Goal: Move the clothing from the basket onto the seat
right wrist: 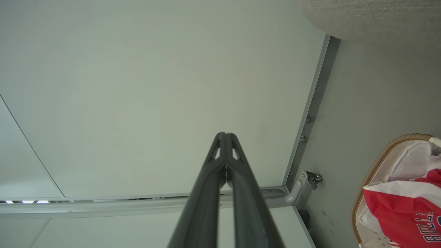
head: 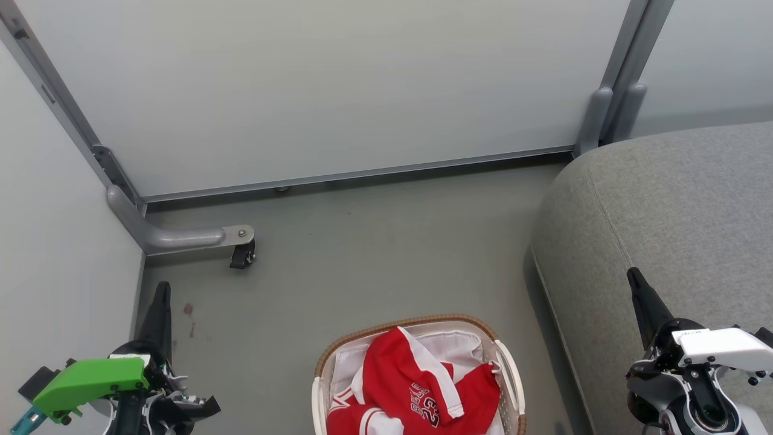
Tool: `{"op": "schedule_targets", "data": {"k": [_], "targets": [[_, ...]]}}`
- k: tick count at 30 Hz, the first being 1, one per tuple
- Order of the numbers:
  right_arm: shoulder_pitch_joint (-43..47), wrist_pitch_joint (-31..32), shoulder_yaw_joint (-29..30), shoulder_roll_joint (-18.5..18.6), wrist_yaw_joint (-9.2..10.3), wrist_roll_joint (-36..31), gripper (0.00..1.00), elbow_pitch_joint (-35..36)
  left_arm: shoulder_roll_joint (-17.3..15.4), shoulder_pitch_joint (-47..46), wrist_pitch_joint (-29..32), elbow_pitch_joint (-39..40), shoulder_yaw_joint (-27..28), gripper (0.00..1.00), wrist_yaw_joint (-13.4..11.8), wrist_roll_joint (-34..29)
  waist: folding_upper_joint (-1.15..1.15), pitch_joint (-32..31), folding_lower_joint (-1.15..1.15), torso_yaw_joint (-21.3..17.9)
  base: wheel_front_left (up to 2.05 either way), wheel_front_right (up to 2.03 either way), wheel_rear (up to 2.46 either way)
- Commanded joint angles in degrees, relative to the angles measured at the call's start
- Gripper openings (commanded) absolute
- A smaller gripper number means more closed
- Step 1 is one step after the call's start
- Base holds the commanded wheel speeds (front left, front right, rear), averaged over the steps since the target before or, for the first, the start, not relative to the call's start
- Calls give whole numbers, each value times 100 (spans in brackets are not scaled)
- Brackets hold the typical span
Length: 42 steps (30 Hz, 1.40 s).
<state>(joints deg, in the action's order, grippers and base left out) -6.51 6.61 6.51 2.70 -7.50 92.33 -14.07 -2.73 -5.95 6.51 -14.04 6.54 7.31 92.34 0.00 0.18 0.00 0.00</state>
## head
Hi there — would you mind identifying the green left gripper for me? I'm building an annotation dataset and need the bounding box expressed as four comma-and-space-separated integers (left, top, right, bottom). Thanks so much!
33, 281, 182, 424

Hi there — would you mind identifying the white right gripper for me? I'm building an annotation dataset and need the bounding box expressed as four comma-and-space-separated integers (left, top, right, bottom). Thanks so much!
626, 268, 773, 375

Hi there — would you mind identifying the red jersey black lettering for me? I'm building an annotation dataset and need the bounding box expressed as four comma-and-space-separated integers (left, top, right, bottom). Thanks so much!
359, 326, 502, 435

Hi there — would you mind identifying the grey fabric sofa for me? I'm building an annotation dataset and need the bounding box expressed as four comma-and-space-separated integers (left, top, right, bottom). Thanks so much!
530, 121, 773, 435

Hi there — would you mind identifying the white cloth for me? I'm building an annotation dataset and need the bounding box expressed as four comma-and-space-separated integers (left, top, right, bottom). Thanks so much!
329, 329, 507, 435

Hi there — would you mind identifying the grey partition leg with bolt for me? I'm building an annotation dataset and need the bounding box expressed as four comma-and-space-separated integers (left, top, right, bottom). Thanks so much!
107, 184, 255, 256

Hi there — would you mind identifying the black caster wheel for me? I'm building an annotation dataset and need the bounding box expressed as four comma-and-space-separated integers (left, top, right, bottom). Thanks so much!
229, 239, 257, 270

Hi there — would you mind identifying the white laundry basket brown rim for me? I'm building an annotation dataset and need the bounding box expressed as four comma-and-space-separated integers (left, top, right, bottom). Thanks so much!
311, 314, 527, 435

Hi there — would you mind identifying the short grey partition leg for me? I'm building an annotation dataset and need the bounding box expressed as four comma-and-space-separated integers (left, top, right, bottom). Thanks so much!
574, 86, 614, 159
611, 82, 648, 143

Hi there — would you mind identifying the teal left cable connector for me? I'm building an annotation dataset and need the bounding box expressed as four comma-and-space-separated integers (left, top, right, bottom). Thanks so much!
9, 406, 47, 435

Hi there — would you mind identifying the grey partition post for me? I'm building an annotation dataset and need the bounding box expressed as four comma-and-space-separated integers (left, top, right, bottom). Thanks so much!
0, 0, 147, 215
574, 0, 675, 159

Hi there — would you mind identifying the grey partition bottom rail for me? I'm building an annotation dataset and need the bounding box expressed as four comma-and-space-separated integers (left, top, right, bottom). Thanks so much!
142, 145, 576, 204

